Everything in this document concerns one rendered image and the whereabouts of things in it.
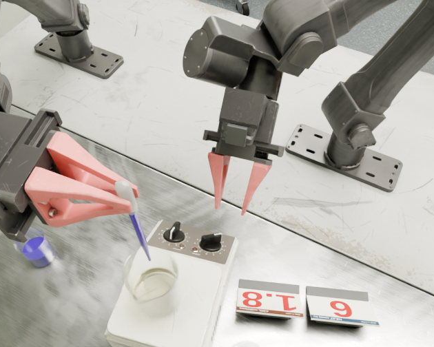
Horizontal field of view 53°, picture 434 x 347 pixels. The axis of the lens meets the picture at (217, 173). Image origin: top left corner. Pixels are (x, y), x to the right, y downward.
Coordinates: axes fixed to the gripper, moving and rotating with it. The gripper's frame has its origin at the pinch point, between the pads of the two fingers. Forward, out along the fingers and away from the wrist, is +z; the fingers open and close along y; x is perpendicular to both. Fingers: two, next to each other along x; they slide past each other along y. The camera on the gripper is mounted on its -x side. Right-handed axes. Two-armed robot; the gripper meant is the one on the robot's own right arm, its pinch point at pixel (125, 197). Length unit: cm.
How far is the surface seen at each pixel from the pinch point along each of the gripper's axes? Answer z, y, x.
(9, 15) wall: -122, 120, 91
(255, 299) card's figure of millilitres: 12.3, 4.4, 30.0
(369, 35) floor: 41, 197, 127
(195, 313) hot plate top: 5.5, -1.5, 23.3
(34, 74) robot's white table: -44, 40, 34
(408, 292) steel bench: 33.8, 12.2, 32.1
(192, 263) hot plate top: 3.1, 4.7, 23.5
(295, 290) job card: 17.6, 7.9, 31.8
